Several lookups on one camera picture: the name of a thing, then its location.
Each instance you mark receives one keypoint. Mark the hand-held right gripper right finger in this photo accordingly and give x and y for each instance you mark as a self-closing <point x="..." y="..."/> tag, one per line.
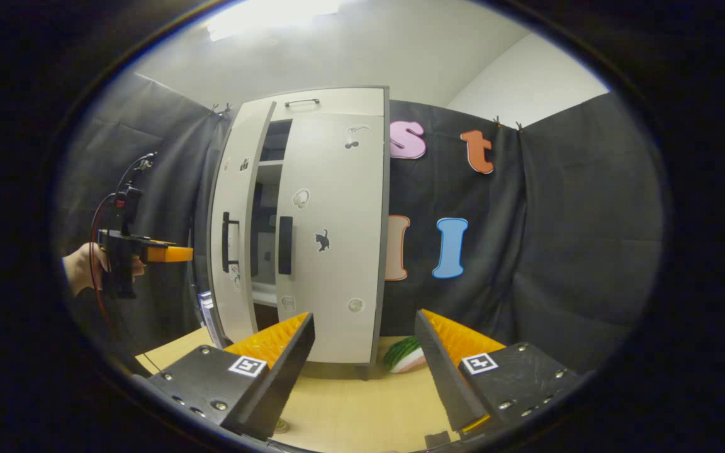
<point x="447" y="377"/>

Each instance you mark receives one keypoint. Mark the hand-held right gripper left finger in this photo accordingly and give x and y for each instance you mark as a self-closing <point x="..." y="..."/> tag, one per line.
<point x="277" y="384"/>

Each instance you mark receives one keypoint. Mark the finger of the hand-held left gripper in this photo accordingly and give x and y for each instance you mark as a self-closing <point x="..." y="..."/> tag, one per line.
<point x="170" y="254"/>

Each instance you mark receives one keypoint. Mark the white cabinet door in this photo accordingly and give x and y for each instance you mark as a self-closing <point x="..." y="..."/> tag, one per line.
<point x="236" y="182"/>
<point x="337" y="189"/>

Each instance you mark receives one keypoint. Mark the white and grey cabinet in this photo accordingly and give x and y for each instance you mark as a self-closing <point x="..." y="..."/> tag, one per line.
<point x="386" y="251"/>

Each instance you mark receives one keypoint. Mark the white cabinet shelf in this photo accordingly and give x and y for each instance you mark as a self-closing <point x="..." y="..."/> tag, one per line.
<point x="265" y="292"/>

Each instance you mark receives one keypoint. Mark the watermelon slice toy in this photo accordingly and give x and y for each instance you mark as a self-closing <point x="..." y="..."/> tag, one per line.
<point x="403" y="355"/>

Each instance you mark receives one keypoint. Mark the pale striped flat object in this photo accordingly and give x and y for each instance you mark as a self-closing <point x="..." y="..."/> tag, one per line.
<point x="209" y="318"/>

